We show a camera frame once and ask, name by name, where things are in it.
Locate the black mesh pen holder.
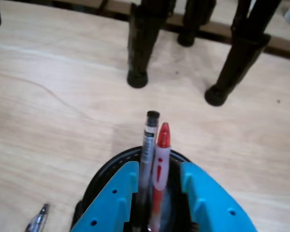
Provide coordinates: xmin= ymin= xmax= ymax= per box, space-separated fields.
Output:
xmin=71 ymin=146 xmax=201 ymax=232

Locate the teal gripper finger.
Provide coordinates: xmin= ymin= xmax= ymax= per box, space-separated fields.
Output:
xmin=179 ymin=162 xmax=258 ymax=232
xmin=70 ymin=161 xmax=139 ymax=232

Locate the short black tripod leg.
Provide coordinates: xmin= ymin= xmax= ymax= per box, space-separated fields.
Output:
xmin=177 ymin=0 xmax=217 ymax=47

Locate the black pen with clear cap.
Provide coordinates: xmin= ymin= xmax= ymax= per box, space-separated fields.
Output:
xmin=24 ymin=203 xmax=51 ymax=232

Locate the long black tripod leg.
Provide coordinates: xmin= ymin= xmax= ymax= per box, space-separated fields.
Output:
xmin=204 ymin=0 xmax=283 ymax=107

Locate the red and white pen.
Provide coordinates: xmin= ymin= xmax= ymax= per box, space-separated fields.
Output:
xmin=148 ymin=122 xmax=172 ymax=232

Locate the clear pen with black end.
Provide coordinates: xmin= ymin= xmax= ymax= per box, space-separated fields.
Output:
xmin=131 ymin=110 xmax=160 ymax=232

